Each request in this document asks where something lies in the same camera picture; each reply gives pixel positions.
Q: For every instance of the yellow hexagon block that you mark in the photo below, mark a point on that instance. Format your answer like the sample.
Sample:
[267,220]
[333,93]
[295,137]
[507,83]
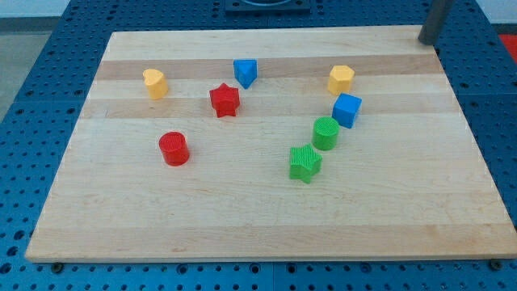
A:
[340,79]

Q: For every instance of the green star block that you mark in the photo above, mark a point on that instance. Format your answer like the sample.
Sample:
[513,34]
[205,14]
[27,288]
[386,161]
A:
[304,163]

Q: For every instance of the red star block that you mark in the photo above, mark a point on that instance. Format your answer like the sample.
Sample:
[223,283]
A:
[225,100]

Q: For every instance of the green cylinder block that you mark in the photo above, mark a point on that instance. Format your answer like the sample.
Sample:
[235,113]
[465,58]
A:
[325,133]

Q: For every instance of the wooden board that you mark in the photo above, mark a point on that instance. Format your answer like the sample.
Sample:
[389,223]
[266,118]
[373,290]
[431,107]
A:
[407,182]

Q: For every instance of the blue triangle block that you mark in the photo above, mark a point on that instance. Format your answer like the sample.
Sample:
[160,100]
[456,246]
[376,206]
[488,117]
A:
[245,71]

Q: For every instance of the red cylinder block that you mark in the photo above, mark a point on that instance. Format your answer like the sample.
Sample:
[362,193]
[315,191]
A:
[173,146]

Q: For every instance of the blue cube block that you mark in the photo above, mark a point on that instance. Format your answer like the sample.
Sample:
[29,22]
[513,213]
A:
[346,109]

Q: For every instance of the yellow heart block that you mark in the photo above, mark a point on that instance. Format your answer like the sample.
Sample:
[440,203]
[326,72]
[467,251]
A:
[155,83]

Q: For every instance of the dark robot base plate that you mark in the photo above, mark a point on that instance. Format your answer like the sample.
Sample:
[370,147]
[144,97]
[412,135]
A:
[266,6]

